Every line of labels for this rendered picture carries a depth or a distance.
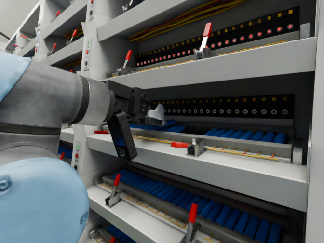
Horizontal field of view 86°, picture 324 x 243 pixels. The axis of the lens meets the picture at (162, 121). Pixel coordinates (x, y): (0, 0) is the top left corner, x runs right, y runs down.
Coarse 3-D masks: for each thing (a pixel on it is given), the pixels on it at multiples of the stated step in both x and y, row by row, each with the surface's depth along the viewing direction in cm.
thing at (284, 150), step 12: (132, 132) 53; (144, 132) 50; (156, 132) 47; (168, 132) 45; (204, 144) 38; (216, 144) 36; (228, 144) 34; (240, 144) 33; (252, 144) 32; (264, 144) 31; (276, 144) 30; (288, 144) 29; (252, 156) 30; (276, 156) 29; (288, 156) 28
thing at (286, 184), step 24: (192, 120) 54; (216, 120) 49; (240, 120) 45; (264, 120) 42; (288, 120) 38; (96, 144) 58; (144, 144) 46; (168, 144) 43; (168, 168) 39; (192, 168) 34; (216, 168) 31; (240, 168) 28; (264, 168) 27; (288, 168) 27; (240, 192) 29; (264, 192) 27; (288, 192) 24
